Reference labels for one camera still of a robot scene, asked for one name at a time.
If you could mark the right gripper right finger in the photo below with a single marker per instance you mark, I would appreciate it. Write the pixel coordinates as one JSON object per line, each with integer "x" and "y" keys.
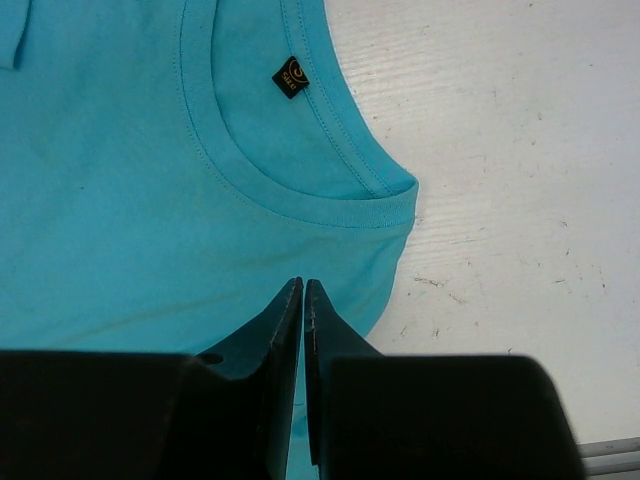
{"x": 376, "y": 416}

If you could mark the aluminium frame rail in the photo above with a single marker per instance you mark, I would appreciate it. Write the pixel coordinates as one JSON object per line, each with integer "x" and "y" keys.
{"x": 613, "y": 459}

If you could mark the teal t shirt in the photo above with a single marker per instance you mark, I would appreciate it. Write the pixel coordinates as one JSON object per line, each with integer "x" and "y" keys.
{"x": 166, "y": 166}

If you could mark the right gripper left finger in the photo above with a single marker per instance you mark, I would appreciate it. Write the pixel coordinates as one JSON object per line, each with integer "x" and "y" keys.
{"x": 222, "y": 414}

